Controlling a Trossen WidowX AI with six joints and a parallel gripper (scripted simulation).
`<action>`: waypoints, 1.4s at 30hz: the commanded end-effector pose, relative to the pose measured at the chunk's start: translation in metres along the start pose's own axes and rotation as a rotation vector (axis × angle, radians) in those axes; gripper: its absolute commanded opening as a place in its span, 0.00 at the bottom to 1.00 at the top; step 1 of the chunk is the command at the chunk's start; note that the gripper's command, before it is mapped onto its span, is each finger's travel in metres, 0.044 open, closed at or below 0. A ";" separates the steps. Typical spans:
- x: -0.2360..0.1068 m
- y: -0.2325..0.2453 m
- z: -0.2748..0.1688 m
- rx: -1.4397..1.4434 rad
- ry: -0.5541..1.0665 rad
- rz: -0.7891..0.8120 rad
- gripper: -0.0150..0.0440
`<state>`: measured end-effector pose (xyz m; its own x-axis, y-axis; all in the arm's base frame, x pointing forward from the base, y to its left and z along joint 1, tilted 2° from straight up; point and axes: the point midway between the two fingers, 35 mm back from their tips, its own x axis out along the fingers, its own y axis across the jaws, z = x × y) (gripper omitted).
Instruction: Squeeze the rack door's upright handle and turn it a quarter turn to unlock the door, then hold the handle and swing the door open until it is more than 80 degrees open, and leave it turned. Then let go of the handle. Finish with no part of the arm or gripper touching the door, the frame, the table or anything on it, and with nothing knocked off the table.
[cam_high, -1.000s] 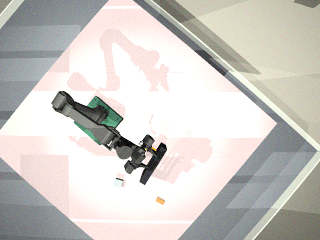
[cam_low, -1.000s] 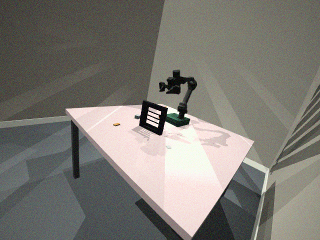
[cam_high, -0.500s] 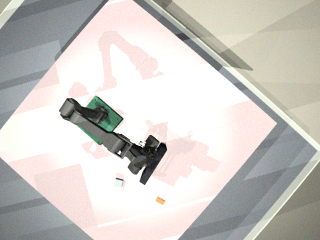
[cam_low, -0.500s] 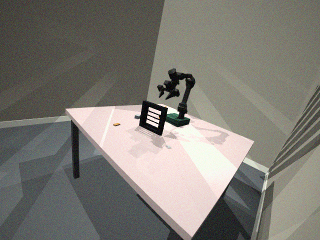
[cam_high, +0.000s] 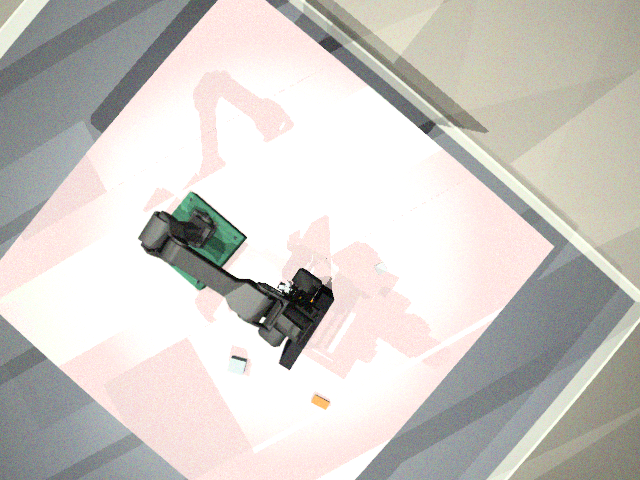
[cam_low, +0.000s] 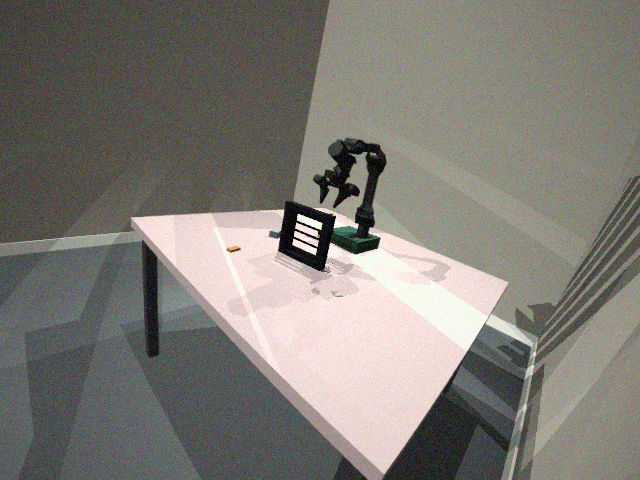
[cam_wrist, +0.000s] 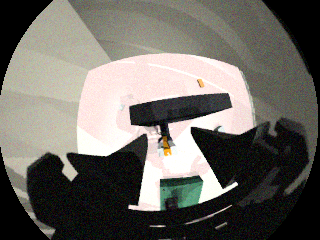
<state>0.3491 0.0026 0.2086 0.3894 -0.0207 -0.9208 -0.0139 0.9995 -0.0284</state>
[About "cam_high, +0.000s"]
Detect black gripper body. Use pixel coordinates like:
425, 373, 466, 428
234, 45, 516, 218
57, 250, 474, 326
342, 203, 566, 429
257, 268, 322, 347

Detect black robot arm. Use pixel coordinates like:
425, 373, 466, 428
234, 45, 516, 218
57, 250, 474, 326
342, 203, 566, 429
138, 209, 320, 345

